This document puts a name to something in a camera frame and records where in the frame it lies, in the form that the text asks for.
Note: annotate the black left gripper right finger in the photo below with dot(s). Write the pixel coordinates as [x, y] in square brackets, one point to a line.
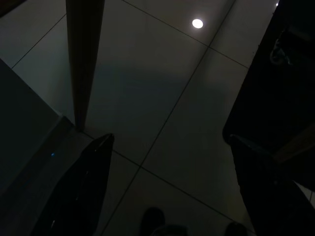
[270, 196]

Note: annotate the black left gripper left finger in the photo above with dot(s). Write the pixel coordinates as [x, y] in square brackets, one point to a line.
[81, 191]

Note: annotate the black robot foot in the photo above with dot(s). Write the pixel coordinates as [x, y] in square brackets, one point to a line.
[153, 220]
[235, 229]

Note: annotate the black rug under table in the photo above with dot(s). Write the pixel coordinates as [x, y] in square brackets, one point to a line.
[265, 98]

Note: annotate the grey cabinet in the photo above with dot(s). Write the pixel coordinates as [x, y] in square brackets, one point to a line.
[19, 110]

